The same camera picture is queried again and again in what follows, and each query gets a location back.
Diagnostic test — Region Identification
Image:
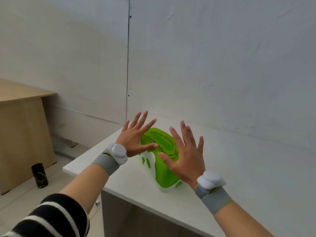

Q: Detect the person's right hand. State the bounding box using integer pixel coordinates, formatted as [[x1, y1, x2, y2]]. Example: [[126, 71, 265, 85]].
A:
[[158, 120, 206, 190]]

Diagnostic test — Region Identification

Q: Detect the person's left hand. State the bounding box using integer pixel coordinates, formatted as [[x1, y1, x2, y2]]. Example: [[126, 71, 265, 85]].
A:
[[115, 111, 159, 158]]

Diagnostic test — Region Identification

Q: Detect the person's left forearm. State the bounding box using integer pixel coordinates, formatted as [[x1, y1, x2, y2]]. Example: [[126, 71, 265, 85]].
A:
[[59, 164, 110, 215]]

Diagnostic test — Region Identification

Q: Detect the person's right forearm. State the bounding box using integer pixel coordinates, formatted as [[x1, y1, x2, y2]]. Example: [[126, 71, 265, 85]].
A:
[[213, 201, 275, 237]]

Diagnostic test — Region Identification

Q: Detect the light wooden desk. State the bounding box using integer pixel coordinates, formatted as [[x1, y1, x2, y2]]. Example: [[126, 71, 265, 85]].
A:
[[0, 79, 58, 196]]

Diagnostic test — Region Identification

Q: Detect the white left wrist tracker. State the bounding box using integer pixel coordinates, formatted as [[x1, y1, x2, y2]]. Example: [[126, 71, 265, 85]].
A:
[[105, 143, 128, 166]]

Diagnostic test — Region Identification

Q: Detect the white wrist tracker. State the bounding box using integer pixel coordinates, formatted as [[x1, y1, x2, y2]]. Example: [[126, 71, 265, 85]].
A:
[[105, 143, 128, 166], [197, 171, 226, 191]]

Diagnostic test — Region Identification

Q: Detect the white right wrist tracker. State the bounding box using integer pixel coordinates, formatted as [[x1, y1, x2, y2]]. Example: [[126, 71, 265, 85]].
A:
[[197, 171, 226, 191]]

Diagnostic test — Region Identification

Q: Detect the grey left wristband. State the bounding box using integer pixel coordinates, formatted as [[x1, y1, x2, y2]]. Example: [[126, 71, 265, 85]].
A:
[[92, 151, 120, 176]]

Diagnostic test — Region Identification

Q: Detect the grey wristband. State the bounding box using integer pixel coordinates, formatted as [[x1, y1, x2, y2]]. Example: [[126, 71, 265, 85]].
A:
[[92, 151, 120, 176], [195, 184, 233, 215]]

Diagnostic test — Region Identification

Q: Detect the grey right wristband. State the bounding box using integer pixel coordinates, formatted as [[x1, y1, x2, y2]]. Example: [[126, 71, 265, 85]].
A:
[[195, 184, 233, 215]]

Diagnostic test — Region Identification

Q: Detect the black cylindrical bottle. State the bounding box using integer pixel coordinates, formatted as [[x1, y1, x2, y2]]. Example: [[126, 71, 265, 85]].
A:
[[31, 163, 49, 189]]

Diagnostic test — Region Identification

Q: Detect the black white striped sweater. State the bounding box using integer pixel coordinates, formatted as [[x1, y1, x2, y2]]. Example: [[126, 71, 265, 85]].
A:
[[0, 194, 90, 237]]

